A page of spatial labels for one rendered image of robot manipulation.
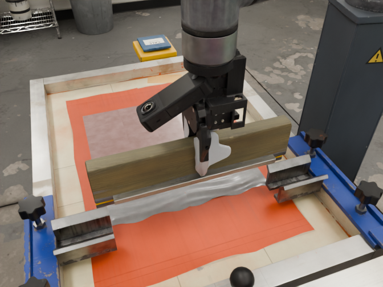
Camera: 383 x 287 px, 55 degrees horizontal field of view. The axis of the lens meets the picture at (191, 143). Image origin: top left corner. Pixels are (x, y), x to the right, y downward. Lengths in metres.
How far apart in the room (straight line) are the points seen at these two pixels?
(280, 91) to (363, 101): 1.83
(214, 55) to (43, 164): 0.49
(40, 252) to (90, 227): 0.09
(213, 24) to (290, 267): 0.40
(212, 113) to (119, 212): 0.31
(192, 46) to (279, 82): 2.60
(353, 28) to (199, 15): 0.62
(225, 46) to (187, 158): 0.21
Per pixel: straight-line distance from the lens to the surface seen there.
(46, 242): 0.69
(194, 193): 0.76
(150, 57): 1.29
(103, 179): 0.59
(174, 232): 0.71
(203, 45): 0.48
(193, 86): 0.52
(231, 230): 0.71
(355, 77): 1.09
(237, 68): 0.53
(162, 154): 0.58
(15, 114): 2.90
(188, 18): 0.48
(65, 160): 0.89
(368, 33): 1.04
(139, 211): 0.74
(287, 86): 3.03
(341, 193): 0.77
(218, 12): 0.46
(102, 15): 3.84
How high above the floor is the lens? 1.53
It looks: 40 degrees down
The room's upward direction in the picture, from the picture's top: straight up
